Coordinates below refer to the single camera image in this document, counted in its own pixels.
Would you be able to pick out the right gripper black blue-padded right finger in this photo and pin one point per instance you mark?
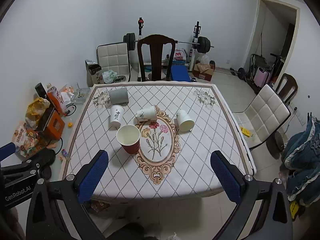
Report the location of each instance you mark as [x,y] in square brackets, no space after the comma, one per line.
[273,220]

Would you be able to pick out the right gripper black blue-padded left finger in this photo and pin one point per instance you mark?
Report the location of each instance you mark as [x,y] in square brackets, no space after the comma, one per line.
[45,220]

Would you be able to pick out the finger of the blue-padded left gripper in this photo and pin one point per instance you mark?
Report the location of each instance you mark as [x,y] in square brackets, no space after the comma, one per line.
[7,150]

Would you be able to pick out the red paper cup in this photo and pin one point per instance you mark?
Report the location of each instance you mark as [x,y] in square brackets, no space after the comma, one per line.
[129,138]

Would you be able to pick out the white cup with black calligraphy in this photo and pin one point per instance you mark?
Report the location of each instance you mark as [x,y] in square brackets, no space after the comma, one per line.
[116,115]

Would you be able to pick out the grey paper cup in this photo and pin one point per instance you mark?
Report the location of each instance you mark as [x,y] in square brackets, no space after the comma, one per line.
[118,96]

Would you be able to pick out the plain white paper cup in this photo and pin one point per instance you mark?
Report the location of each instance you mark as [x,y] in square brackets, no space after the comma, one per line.
[184,121]

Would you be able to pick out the white cup with bamboo print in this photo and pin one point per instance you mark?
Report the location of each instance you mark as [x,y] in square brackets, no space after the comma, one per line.
[147,114]

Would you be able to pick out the snack packet on table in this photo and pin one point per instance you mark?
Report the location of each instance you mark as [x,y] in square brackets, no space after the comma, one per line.
[26,140]

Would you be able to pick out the yellow plastic bag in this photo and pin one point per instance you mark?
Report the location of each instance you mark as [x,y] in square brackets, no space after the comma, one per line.
[35,111]

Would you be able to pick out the orange gift box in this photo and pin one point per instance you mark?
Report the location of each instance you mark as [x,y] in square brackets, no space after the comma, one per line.
[51,125]

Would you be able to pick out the blue ruffled cloth pile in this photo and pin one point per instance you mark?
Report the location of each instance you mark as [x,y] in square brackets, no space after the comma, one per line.
[301,158]

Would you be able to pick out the orange white drink carton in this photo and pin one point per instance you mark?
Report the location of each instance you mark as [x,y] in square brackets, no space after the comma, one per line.
[56,98]

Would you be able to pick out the yellow black tool on floor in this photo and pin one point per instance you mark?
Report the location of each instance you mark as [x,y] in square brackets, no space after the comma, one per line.
[245,132]

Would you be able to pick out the white quilted chair right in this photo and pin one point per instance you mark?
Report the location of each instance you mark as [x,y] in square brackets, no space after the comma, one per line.
[263,116]

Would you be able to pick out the white quilted chair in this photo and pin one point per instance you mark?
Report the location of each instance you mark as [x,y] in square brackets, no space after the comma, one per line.
[115,57]
[263,116]

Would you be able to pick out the open silver-lined carton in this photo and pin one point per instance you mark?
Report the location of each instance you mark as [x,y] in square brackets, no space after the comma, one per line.
[94,73]

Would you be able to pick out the dark wooden chair right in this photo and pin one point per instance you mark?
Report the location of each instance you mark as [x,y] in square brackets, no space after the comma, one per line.
[287,88]

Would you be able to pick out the dark wooden chair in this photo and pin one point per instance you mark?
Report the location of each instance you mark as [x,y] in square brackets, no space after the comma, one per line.
[287,88]
[156,52]

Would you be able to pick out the floral diamond-pattern tablecloth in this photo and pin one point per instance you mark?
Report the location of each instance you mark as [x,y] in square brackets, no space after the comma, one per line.
[169,163]

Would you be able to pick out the pink suitcase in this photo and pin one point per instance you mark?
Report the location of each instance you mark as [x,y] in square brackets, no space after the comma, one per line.
[261,77]

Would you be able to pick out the white quilted chair back left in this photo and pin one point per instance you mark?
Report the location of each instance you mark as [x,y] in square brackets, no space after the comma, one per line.
[115,57]

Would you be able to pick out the cardboard box on floor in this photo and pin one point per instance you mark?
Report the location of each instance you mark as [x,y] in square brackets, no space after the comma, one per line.
[203,71]

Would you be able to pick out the blue weight bench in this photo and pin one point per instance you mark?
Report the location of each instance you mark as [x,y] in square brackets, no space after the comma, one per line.
[180,73]

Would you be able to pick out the barbell with black plates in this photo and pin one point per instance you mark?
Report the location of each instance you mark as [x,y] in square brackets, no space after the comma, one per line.
[203,44]

